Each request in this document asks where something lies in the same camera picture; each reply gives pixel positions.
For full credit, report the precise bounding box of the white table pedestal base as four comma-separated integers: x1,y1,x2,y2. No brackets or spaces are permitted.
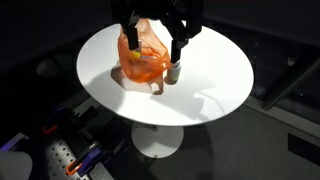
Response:
130,121,185,159

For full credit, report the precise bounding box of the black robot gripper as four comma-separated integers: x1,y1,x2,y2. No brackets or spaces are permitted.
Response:
110,0,205,65

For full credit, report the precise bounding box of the orange plastic bag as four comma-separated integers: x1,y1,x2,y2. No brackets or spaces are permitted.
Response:
117,18,172,84

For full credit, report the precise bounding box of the white rounded object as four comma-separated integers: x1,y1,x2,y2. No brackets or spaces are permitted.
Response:
0,150,34,180

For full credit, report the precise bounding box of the dark diagonal frame beam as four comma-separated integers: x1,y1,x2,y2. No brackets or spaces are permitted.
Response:
261,55,320,111

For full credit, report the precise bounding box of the purple and orange clamp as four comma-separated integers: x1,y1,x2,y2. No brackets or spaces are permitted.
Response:
65,145,105,177

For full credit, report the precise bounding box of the purple edged metal bracket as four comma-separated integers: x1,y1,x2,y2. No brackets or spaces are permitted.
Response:
0,132,30,152

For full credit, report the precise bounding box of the orange handled clamp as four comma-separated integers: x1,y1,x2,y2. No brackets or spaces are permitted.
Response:
41,123,61,136

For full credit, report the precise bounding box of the yellow item inside bag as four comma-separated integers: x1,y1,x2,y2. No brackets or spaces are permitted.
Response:
131,49,143,61

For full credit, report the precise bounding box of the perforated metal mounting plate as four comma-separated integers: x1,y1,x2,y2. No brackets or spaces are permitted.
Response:
44,139,88,180

